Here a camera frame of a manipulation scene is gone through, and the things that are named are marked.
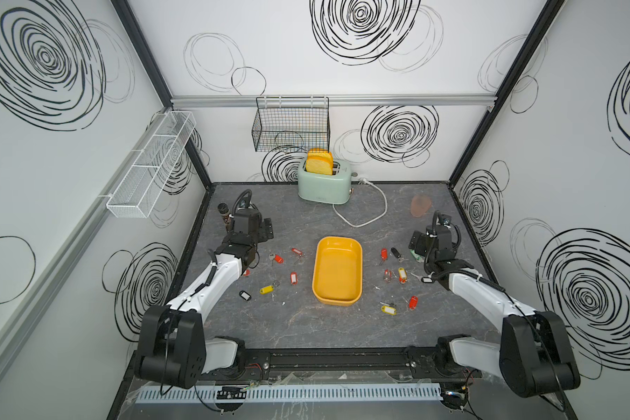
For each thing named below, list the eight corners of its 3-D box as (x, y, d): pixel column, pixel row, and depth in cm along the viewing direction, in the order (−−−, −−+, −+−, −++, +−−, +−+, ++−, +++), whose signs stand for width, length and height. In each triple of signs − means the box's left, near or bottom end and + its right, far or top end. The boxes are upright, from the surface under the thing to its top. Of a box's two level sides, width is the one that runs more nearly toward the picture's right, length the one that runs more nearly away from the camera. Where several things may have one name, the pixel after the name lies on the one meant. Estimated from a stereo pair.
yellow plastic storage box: (311, 307, 87) (311, 299, 81) (313, 245, 102) (312, 236, 97) (365, 307, 87) (368, 299, 82) (358, 245, 102) (360, 236, 97)
